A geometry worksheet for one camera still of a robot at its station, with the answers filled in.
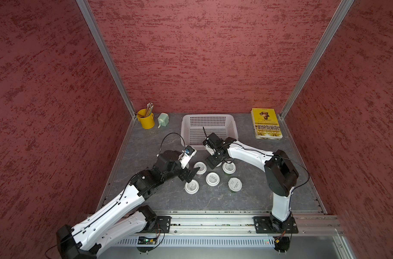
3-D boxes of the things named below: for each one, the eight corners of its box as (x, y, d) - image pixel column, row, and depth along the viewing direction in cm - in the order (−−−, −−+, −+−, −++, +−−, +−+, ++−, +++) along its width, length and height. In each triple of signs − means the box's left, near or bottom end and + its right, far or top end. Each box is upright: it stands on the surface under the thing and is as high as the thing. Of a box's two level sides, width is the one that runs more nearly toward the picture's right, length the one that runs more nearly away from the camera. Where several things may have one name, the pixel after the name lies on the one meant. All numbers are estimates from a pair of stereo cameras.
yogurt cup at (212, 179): (203, 184, 88) (203, 179, 83) (209, 175, 92) (210, 169, 86) (213, 191, 86) (214, 187, 80) (220, 182, 89) (221, 177, 83)
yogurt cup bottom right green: (227, 194, 85) (229, 190, 80) (226, 181, 89) (228, 176, 84) (240, 194, 85) (243, 190, 80) (238, 181, 89) (241, 176, 84)
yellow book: (256, 139, 109) (258, 135, 106) (248, 112, 126) (250, 108, 123) (283, 139, 109) (286, 135, 106) (272, 112, 127) (274, 108, 123)
